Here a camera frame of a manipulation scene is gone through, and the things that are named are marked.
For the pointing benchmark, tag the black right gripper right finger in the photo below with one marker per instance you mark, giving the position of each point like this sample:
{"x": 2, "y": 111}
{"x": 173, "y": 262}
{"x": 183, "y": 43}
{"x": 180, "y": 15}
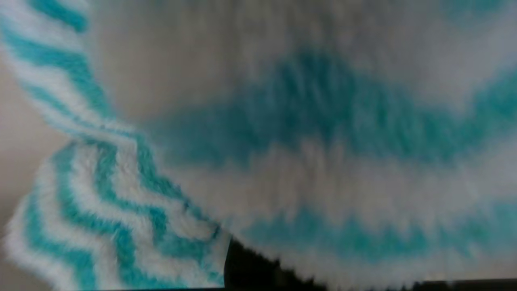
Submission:
{"x": 301, "y": 283}

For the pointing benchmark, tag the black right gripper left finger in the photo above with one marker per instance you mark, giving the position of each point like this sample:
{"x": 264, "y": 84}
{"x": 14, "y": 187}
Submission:
{"x": 246, "y": 270}

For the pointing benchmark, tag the teal white zigzag striped towel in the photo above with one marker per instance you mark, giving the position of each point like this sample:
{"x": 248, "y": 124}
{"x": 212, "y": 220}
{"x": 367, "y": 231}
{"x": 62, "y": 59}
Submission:
{"x": 323, "y": 141}

